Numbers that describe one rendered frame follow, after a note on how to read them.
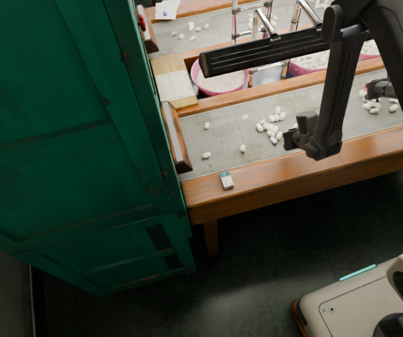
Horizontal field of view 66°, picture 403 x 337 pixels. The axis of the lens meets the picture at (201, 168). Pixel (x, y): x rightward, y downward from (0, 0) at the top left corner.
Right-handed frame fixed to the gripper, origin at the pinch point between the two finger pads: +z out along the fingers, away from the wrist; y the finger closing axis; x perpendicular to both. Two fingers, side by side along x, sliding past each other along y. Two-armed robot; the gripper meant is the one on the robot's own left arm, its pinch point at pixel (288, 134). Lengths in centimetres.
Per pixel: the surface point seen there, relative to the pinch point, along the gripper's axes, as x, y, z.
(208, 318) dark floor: 90, 45, 21
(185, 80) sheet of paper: -25, 29, 35
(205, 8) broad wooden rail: -58, 7, 75
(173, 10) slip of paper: -60, 23, 77
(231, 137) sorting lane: -0.7, 18.0, 12.6
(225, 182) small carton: 9.7, 27.1, -6.2
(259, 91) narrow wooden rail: -14.5, 0.2, 24.6
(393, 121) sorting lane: 6.6, -44.9, 3.7
